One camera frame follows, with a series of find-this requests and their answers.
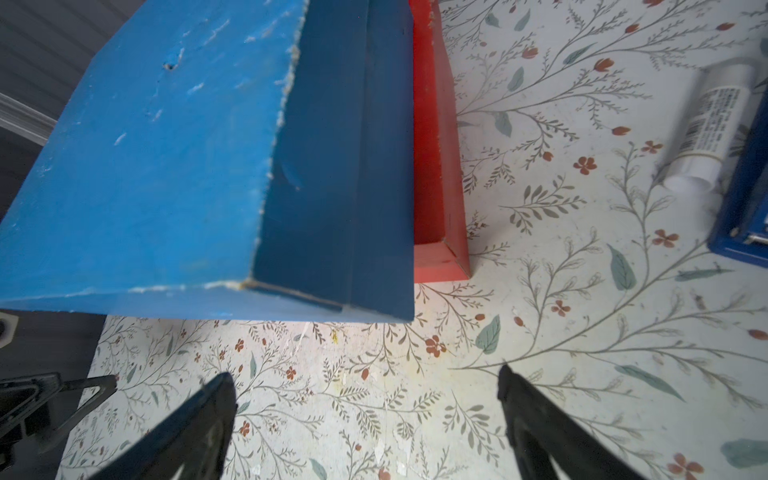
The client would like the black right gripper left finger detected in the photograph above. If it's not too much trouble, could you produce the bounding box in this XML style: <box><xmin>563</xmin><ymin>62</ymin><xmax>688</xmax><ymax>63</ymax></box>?
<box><xmin>92</xmin><ymin>372</ymin><xmax>237</xmax><ymax>479</ymax></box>

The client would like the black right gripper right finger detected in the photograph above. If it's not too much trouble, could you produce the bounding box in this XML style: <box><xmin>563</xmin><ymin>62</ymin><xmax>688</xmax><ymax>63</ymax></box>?
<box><xmin>497</xmin><ymin>364</ymin><xmax>641</xmax><ymax>479</ymax></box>

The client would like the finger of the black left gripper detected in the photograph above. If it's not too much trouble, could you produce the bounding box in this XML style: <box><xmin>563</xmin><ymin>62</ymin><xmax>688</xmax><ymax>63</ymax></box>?
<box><xmin>1</xmin><ymin>373</ymin><xmax>62</xmax><ymax>444</ymax></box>
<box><xmin>38</xmin><ymin>374</ymin><xmax>117</xmax><ymax>453</ymax></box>

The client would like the red shoebox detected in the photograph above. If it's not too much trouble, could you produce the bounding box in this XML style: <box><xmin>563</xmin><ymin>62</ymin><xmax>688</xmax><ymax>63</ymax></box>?
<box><xmin>409</xmin><ymin>0</ymin><xmax>471</xmax><ymax>284</ymax></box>

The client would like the blue shoebox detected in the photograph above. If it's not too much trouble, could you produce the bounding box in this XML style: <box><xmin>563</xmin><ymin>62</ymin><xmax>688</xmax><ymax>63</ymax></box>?
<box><xmin>1</xmin><ymin>1</ymin><xmax>414</xmax><ymax>323</ymax></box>

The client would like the floral patterned table mat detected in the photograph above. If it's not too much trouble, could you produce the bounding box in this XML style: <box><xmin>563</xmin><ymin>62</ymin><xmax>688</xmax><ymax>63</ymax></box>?
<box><xmin>57</xmin><ymin>1</ymin><xmax>767</xmax><ymax>479</ymax></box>

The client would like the blue stapler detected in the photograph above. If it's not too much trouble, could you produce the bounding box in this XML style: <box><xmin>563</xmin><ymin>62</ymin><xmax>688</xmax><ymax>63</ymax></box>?
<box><xmin>707</xmin><ymin>98</ymin><xmax>767</xmax><ymax>268</ymax></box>

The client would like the white glue stick tube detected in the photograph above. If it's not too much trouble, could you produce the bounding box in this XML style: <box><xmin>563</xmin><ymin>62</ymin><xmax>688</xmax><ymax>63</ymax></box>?
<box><xmin>662</xmin><ymin>59</ymin><xmax>758</xmax><ymax>194</ymax></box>

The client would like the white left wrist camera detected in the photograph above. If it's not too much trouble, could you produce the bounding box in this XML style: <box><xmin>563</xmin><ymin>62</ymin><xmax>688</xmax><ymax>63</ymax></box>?
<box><xmin>0</xmin><ymin>312</ymin><xmax>19</xmax><ymax>348</ymax></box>

